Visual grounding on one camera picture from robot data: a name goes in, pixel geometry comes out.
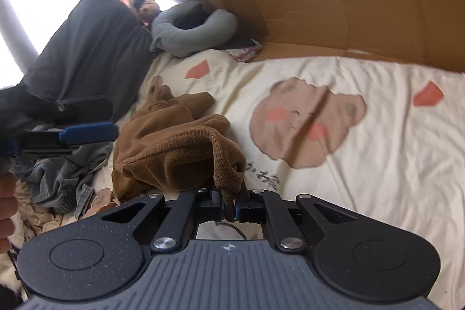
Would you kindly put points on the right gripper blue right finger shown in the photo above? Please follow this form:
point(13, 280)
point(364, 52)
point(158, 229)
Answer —
point(267, 209)

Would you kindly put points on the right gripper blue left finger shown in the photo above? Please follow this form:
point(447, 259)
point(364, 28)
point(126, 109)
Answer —
point(183, 216)

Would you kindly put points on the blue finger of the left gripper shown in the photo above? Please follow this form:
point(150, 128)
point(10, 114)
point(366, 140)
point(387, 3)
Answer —
point(65, 141)

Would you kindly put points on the brown printed t-shirt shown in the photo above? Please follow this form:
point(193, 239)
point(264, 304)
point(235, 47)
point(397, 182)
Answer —
point(173, 144)

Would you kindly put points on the person's left hand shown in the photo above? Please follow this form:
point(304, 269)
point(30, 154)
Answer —
point(8, 208)

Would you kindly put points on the blue denim garment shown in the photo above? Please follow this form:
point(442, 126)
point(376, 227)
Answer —
point(63, 184)

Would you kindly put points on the dark grey pillow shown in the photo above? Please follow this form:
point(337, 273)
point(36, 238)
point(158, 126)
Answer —
point(102, 49)

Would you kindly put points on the grey u-shaped neck pillow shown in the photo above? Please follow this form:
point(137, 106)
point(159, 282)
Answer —
point(188, 28)

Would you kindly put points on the small teddy bear toy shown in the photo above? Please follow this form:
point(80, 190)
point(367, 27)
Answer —
point(146, 10)

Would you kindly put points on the cream bear print bedsheet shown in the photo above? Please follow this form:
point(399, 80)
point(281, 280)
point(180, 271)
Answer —
point(383, 139)

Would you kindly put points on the floral patterned folded cloth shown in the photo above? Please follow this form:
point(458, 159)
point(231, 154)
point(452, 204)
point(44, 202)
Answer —
point(245, 54)

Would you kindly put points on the brown cardboard sheet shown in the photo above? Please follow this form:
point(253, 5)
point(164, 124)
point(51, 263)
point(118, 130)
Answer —
point(426, 32)

